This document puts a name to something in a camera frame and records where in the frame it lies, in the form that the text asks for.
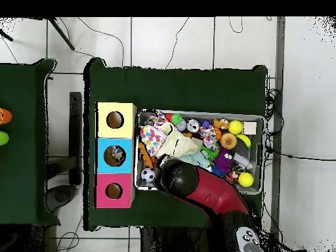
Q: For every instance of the cream muslin cloth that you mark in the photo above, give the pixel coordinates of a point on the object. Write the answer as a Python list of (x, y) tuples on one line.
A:
[(178, 144)]

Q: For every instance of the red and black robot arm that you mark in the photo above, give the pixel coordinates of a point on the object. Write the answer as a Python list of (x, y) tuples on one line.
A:
[(215, 194)]

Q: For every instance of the wooden box with three holes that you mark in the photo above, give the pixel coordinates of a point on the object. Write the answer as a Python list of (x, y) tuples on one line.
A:
[(126, 126)]

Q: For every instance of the silver mesh bin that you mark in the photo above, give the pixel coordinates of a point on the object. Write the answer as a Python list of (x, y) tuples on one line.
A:
[(252, 157)]

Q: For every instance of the polka dot paper napkin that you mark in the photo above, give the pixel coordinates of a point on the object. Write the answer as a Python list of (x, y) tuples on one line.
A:
[(152, 137)]

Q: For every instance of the light blue muslin cloth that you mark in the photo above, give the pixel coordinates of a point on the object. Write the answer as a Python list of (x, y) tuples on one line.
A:
[(194, 158)]

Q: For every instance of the small soccer ball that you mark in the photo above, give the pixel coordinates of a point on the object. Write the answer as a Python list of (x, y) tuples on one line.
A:
[(148, 175)]

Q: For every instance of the dark green table cloth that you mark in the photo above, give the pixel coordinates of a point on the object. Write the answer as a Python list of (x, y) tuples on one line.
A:
[(23, 170), (183, 89)]

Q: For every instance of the purple spiky ball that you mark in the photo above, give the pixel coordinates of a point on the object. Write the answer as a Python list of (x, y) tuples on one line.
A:
[(223, 160)]

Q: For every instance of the yellow ball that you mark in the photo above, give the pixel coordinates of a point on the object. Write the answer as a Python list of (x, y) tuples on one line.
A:
[(246, 179), (235, 127)]

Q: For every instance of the grey plastic toy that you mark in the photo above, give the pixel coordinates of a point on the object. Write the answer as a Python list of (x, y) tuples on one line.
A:
[(242, 161)]

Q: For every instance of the black panel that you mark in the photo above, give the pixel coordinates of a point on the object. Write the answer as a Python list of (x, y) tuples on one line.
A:
[(75, 118)]

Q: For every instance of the grey round base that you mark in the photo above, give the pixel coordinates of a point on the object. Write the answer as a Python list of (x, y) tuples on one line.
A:
[(61, 195)]

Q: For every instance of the black tripod leg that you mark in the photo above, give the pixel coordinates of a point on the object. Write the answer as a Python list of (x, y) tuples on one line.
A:
[(61, 33), (6, 36)]

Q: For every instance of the orange plastic object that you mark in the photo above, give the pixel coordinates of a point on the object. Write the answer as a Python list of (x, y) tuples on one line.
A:
[(5, 116)]

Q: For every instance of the green plastic object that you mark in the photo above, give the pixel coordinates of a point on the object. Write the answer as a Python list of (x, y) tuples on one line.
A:
[(3, 138)]

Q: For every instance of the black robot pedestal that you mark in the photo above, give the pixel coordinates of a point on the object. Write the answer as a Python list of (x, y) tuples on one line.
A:
[(170, 241)]

